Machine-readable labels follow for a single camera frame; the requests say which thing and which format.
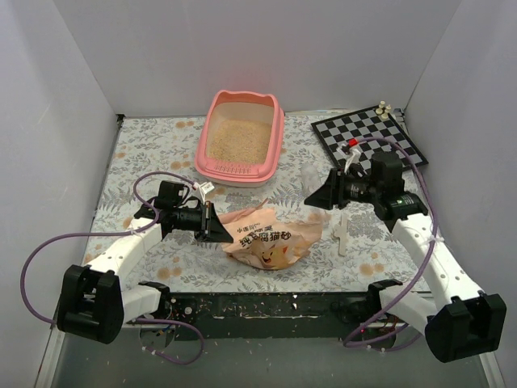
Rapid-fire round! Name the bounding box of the pink cat litter bag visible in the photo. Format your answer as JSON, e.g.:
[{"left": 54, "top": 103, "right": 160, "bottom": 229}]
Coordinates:
[{"left": 219, "top": 204, "right": 323, "bottom": 271}]

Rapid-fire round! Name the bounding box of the clear plastic scoop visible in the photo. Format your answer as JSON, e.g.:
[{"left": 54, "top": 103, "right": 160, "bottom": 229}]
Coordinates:
[{"left": 301, "top": 163, "right": 327, "bottom": 224}]

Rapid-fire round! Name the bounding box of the white plastic bracket piece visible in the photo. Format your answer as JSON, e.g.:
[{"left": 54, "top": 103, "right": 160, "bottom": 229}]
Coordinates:
[{"left": 333, "top": 213, "right": 349, "bottom": 257}]

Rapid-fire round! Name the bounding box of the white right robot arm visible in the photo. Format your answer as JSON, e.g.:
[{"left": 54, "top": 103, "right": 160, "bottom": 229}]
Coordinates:
[{"left": 305, "top": 152, "right": 506, "bottom": 363}]

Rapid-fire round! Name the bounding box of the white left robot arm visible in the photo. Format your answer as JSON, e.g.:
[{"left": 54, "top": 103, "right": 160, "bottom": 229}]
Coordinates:
[{"left": 57, "top": 181, "right": 233, "bottom": 344}]

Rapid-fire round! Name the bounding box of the pink cat litter box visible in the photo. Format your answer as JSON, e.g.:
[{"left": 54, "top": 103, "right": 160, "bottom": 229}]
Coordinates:
[{"left": 195, "top": 90, "right": 284, "bottom": 188}]

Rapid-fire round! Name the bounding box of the floral table mat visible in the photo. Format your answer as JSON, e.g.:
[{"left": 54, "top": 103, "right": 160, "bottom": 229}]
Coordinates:
[{"left": 84, "top": 115, "right": 417, "bottom": 293}]

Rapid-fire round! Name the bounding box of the black grey chessboard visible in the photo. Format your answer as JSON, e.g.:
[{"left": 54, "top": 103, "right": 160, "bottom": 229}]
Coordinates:
[{"left": 311, "top": 107, "right": 428, "bottom": 171}]

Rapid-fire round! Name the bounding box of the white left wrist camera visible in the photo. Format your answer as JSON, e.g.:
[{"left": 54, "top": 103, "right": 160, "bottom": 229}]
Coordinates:
[{"left": 193, "top": 181, "right": 215, "bottom": 203}]

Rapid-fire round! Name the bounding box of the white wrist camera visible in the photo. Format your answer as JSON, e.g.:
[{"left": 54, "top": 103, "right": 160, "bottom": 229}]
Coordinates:
[
  {"left": 193, "top": 181, "right": 215, "bottom": 203},
  {"left": 336, "top": 138, "right": 362, "bottom": 173}
]

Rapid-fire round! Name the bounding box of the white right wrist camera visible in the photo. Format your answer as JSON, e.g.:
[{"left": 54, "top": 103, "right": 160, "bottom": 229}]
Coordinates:
[{"left": 336, "top": 138, "right": 362, "bottom": 173}]

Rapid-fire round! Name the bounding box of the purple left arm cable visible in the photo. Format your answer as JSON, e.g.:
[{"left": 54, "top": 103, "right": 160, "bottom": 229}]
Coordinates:
[{"left": 20, "top": 171, "right": 206, "bottom": 365}]

